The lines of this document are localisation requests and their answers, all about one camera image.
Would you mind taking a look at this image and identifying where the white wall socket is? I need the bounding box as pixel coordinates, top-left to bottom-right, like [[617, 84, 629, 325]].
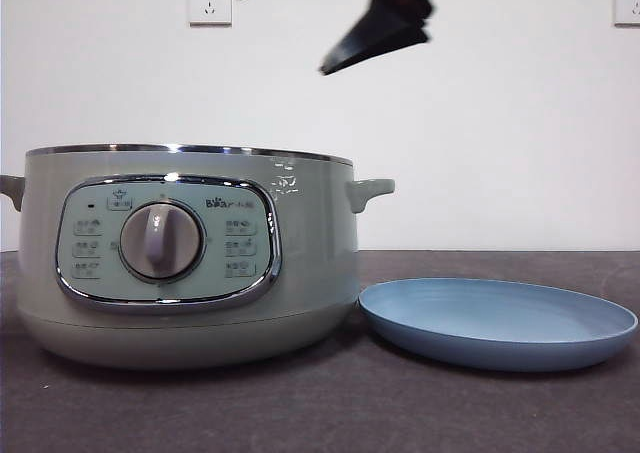
[[613, 0, 640, 29], [188, 0, 234, 29]]

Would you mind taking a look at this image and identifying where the blue plate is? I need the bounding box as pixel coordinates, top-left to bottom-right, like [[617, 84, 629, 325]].
[[356, 277, 640, 373]]

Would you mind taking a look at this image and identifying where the pale green electric steamer pot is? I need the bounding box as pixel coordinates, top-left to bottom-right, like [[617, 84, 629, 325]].
[[0, 142, 396, 373]]

